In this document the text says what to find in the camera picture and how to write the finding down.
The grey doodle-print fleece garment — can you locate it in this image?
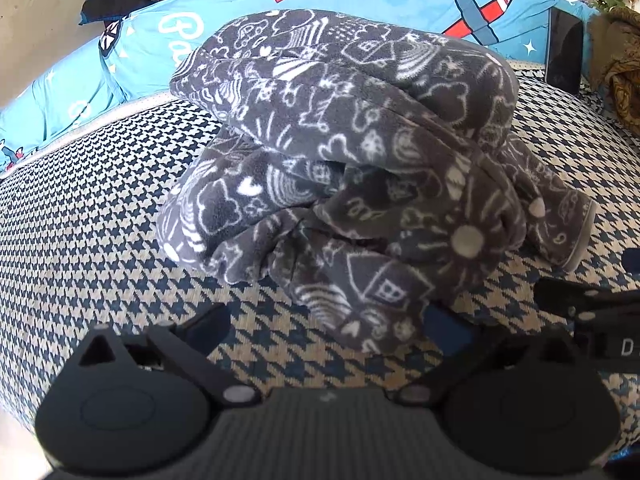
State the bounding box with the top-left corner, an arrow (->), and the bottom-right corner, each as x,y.
154,7 -> 598,353

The black phone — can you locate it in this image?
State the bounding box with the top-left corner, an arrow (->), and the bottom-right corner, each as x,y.
544,6 -> 585,97

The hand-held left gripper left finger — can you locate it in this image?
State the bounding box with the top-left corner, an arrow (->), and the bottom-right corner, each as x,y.
75,303 -> 262,407

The brown patterned cloth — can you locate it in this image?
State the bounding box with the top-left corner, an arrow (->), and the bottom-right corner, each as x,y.
586,6 -> 640,137

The houndstooth bed mat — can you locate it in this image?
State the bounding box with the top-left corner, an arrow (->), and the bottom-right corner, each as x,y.
0,62 -> 640,453

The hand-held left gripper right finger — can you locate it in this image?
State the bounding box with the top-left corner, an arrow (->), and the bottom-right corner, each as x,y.
394,305 -> 582,406

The black pillow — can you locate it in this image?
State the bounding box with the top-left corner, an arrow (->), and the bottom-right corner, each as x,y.
78,0 -> 157,26

